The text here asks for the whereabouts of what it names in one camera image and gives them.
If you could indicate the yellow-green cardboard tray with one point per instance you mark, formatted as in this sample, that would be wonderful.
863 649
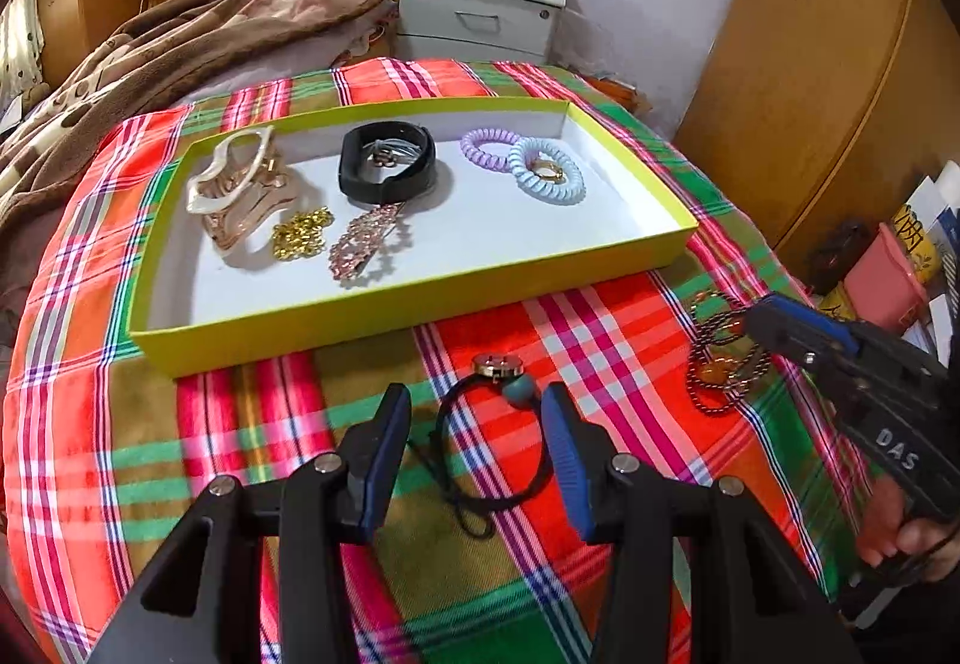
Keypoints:
487 221

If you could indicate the grey drawer nightstand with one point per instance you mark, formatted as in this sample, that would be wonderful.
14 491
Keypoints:
480 23

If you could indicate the orange cardboard box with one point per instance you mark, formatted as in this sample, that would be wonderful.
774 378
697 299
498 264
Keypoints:
622 94

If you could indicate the large wooden wardrobe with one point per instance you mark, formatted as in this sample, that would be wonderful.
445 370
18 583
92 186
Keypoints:
810 72

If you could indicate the dotted curtain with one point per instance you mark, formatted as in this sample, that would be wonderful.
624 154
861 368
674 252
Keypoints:
19 34

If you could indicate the yellow printed bag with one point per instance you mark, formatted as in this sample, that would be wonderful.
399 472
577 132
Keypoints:
915 236

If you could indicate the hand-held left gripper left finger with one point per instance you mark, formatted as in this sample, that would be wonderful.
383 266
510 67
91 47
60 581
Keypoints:
382 454

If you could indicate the red green plaid cloth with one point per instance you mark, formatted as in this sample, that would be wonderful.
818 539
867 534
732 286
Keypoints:
225 424

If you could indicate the black wristband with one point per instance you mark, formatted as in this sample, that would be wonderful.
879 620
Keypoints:
352 173

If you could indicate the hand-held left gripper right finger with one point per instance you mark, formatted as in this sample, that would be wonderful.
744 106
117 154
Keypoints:
566 461

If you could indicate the rhinestone hair clip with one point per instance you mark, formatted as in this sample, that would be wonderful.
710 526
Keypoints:
360 244

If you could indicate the dark brown bag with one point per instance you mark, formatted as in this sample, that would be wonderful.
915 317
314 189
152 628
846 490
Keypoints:
836 255

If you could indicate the rose gold hair claw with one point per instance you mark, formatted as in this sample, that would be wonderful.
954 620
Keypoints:
240 225

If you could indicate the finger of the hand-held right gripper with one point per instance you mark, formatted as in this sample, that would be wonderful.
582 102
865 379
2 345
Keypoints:
780 326
832 332

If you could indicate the pale bed sheet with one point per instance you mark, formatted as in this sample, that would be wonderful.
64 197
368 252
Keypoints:
375 42

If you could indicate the pink bucket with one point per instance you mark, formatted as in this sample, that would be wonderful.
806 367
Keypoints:
881 281

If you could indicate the white hair claw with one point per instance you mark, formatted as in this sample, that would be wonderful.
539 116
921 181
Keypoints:
193 203

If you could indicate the person's right hand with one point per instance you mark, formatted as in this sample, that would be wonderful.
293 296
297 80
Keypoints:
885 529

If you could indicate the brown patterned blanket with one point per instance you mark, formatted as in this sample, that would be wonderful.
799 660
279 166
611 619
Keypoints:
150 57

